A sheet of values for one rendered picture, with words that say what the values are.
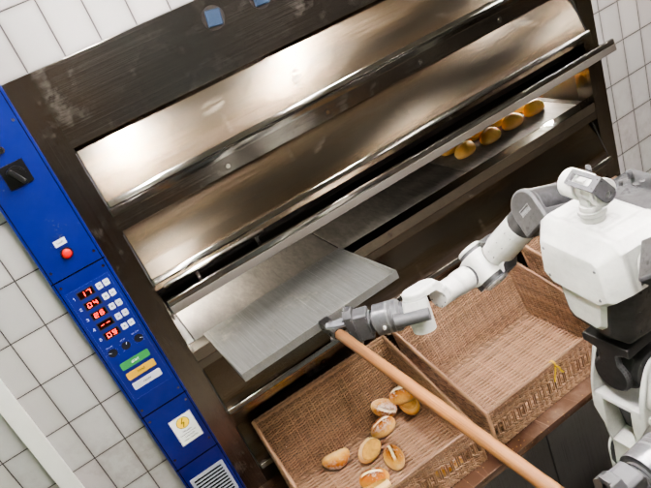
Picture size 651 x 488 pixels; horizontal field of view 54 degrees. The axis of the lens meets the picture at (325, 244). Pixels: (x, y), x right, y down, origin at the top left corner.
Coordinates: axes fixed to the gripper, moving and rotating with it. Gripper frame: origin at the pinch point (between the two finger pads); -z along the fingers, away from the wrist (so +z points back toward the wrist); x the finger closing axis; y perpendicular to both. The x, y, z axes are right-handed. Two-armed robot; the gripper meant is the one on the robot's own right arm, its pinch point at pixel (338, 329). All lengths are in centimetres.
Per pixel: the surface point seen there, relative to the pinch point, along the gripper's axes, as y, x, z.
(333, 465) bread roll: -6, -57, -23
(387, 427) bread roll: -19, -57, -4
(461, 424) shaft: 45, 1, 30
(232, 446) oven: -8, -40, -53
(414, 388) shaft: 31.6, 1.1, 20.7
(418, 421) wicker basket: -22, -61, 6
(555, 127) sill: -99, -3, 81
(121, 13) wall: -26, 95, -26
